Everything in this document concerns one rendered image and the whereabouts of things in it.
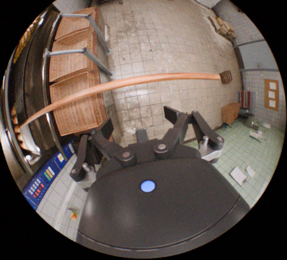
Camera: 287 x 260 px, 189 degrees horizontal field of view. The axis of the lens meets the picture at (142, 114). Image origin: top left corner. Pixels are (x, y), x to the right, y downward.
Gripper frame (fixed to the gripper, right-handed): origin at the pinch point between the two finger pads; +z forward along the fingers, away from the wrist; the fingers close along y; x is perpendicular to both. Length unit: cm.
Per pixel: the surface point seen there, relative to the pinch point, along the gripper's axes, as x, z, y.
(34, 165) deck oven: -20, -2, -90
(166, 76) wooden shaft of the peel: 9.7, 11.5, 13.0
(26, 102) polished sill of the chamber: 28, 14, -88
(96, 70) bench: 42, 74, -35
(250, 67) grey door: 67, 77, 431
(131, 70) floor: 46, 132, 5
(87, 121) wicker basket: -12, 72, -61
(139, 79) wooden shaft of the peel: 9.9, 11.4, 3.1
